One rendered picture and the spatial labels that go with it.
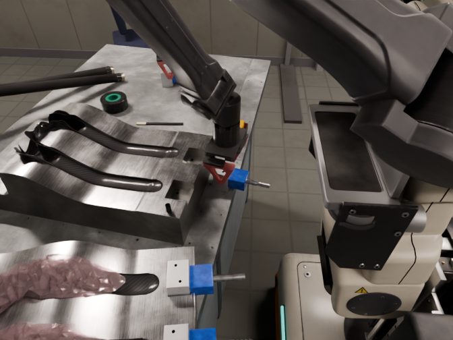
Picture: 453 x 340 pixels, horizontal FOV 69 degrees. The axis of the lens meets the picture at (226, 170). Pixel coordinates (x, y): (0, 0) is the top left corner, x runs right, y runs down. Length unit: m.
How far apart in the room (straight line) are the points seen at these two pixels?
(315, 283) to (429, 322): 0.58
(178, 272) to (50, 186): 0.32
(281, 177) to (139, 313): 1.52
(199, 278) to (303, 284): 0.73
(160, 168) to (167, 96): 0.45
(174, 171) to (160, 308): 0.29
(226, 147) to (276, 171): 1.34
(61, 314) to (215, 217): 0.35
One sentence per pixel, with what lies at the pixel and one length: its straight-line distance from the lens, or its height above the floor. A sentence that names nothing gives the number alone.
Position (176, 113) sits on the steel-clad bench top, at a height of 0.80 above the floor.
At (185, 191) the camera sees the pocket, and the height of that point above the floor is 0.86.
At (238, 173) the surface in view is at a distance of 0.78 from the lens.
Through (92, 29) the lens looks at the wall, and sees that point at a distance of 3.37.
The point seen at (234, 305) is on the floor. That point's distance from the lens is 1.52.
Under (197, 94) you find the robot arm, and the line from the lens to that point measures 0.55.
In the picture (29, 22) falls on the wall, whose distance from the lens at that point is 3.62.
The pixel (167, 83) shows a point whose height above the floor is 0.82.
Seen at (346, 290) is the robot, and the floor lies 0.77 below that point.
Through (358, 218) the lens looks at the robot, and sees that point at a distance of 0.50.
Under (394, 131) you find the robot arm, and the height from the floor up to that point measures 1.25.
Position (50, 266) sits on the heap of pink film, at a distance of 0.60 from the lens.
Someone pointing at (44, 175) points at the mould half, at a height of 0.92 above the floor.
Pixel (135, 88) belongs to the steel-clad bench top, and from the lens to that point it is 1.22.
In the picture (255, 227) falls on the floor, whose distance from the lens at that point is 1.74.
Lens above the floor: 1.39
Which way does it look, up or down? 44 degrees down
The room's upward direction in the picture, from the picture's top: straight up
